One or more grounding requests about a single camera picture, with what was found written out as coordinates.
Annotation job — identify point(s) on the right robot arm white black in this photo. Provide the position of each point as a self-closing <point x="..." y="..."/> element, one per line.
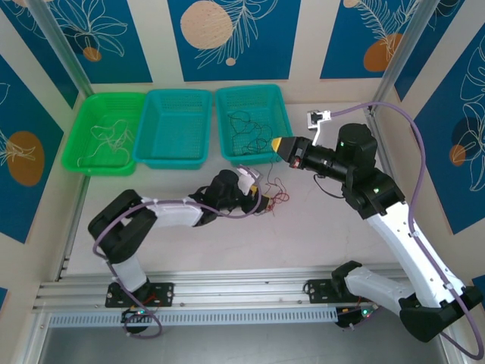
<point x="409" y="242"/>

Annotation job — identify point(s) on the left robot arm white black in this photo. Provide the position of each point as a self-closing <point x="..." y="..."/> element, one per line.
<point x="170" y="212"/>

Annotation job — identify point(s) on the teal plastic basket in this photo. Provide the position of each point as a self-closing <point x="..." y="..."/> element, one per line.
<point x="170" y="129"/>
<point x="261" y="98"/>

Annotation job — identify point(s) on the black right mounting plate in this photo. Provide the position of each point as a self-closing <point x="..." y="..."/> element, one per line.
<point x="318" y="290"/>

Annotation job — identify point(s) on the black mounting plate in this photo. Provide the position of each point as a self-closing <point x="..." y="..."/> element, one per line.
<point x="163" y="294"/>
<point x="318" y="290"/>

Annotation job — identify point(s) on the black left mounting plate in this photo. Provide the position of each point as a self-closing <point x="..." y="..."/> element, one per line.
<point x="163" y="294"/>

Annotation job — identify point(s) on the grey metal shelf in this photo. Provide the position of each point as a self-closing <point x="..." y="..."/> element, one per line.
<point x="242" y="345"/>

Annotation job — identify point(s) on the green plastic basket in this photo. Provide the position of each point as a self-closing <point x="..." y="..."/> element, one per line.
<point x="110" y="102"/>

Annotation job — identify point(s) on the right circuit board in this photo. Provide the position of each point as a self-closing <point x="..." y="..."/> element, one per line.
<point x="363" y="312"/>

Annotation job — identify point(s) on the circuit board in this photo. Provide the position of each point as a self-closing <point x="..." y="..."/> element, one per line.
<point x="136" y="314"/>
<point x="363" y="312"/>

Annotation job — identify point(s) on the left circuit board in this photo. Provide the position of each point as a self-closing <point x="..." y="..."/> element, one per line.
<point x="136" y="314"/>

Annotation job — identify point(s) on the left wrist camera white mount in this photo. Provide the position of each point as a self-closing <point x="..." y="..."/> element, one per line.
<point x="246" y="180"/>

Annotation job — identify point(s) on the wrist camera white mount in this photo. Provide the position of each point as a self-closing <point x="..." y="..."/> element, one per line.
<point x="246" y="180"/>
<point x="318" y="121"/>

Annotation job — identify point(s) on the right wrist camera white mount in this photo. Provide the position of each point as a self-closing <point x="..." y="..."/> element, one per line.
<point x="318" y="121"/>

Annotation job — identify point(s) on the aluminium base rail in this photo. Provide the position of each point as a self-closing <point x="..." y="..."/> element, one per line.
<point x="242" y="292"/>

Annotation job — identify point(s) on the aluminium frame post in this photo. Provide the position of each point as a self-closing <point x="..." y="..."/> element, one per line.
<point x="398" y="57"/>
<point x="60" y="49"/>

